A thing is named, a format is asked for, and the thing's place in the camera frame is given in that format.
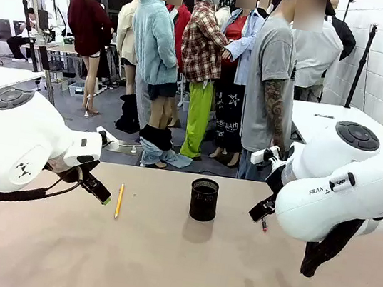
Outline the mannequin in plaid shirt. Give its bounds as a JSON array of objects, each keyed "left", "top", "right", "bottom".
[{"left": 164, "top": 0, "right": 238, "bottom": 163}]

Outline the person in gray T-shirt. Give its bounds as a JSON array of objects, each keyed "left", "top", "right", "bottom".
[{"left": 232, "top": 0, "right": 313, "bottom": 186}]

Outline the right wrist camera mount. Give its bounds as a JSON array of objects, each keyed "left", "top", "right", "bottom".
[{"left": 250, "top": 142, "right": 283, "bottom": 170}]

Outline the mannequin in white shirt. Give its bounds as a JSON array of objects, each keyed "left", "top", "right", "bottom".
[{"left": 282, "top": 14, "right": 348, "bottom": 106}]

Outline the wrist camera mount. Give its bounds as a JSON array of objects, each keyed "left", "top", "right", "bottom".
[
  {"left": 250, "top": 142, "right": 283, "bottom": 170},
  {"left": 93, "top": 128, "right": 123, "bottom": 153}
]

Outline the mannequin in cream jacket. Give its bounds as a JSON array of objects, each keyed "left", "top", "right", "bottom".
[{"left": 106, "top": 0, "right": 150, "bottom": 96}]

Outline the person's tattooed right forearm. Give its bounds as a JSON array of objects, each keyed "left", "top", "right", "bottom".
[{"left": 252, "top": 77, "right": 297, "bottom": 156}]

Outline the black tripod stand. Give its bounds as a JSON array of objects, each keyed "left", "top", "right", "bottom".
[{"left": 343, "top": 20, "right": 381, "bottom": 111}]

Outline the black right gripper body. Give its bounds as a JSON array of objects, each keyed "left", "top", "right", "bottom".
[{"left": 262, "top": 160, "right": 289, "bottom": 202}]

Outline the black mesh pen holder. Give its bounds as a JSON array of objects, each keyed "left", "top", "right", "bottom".
[{"left": 186, "top": 176, "right": 222, "bottom": 224}]

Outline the mannequin in maroon sweater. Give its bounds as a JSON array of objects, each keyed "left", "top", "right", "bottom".
[{"left": 52, "top": 0, "right": 120, "bottom": 120}]

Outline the seated person in background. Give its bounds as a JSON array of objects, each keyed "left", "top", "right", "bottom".
[{"left": 3, "top": 4, "right": 41, "bottom": 66}]

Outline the white table with tripod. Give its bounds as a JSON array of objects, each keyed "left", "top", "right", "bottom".
[{"left": 286, "top": 97, "right": 383, "bottom": 161}]

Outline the mannequin in blue fleece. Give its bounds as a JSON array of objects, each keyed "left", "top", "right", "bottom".
[{"left": 111, "top": 0, "right": 203, "bottom": 171}]

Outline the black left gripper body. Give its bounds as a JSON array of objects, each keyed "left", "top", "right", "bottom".
[{"left": 59, "top": 154, "right": 103, "bottom": 188}]

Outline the yellow pencil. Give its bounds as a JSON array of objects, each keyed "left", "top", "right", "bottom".
[{"left": 114, "top": 183, "right": 126, "bottom": 220}]

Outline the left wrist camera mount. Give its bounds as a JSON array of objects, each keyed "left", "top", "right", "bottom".
[{"left": 93, "top": 128, "right": 123, "bottom": 153}]

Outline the mannequin in red jacket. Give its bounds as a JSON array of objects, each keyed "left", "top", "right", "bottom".
[{"left": 156, "top": 0, "right": 196, "bottom": 78}]

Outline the mannequin in black jacket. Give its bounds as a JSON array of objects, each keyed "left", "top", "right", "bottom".
[{"left": 319, "top": 0, "right": 364, "bottom": 64}]

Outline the background work desk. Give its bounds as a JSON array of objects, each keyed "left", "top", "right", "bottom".
[{"left": 24, "top": 35, "right": 91, "bottom": 109}]

